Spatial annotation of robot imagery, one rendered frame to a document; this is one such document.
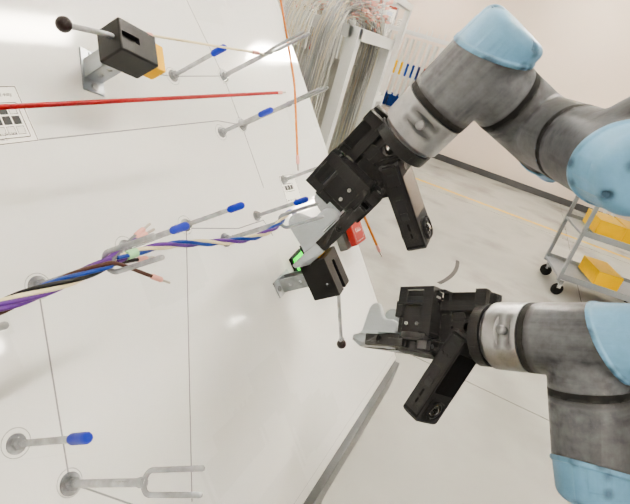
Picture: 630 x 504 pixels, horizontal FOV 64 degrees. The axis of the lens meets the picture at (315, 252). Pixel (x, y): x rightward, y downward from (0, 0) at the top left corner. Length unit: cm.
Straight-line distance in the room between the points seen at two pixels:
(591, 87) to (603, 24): 85
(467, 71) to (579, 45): 825
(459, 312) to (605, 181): 25
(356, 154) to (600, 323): 30
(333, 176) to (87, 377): 33
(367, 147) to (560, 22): 826
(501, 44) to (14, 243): 46
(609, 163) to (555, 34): 835
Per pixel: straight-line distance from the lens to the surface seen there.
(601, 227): 456
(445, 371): 61
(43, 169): 51
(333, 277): 67
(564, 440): 57
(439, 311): 64
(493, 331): 58
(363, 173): 60
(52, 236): 49
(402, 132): 56
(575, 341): 54
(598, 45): 880
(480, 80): 54
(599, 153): 46
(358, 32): 136
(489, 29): 54
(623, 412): 56
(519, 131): 57
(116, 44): 53
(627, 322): 53
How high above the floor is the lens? 141
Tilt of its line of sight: 23 degrees down
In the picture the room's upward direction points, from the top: 17 degrees clockwise
